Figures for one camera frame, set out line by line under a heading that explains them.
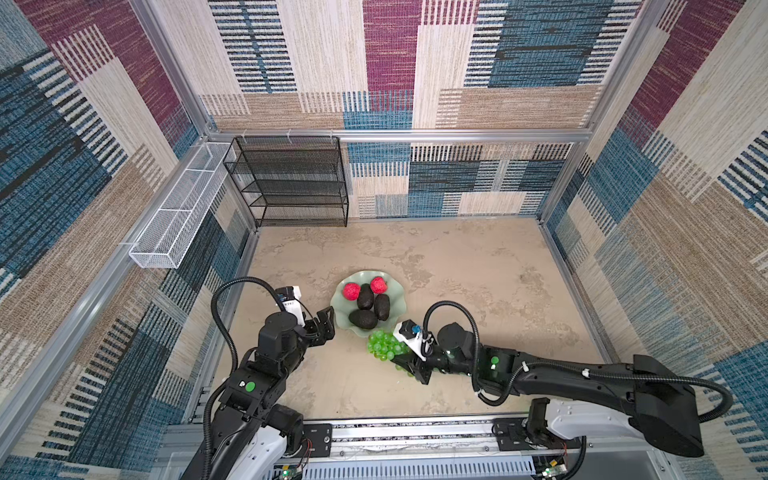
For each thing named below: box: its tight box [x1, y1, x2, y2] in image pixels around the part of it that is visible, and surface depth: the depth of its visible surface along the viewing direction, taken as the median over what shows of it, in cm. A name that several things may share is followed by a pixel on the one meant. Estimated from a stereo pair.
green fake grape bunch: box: [367, 330, 415, 378], surface depth 71 cm
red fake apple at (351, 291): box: [342, 282, 362, 301], surface depth 95 cm
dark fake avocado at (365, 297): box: [357, 283, 374, 311], surface depth 96 cm
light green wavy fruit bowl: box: [330, 270, 407, 337], surface depth 96 cm
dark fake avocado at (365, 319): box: [349, 309, 378, 329], surface depth 91 cm
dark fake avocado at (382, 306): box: [374, 294, 391, 321], surface depth 94 cm
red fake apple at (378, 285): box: [370, 276, 388, 295], surface depth 96 cm
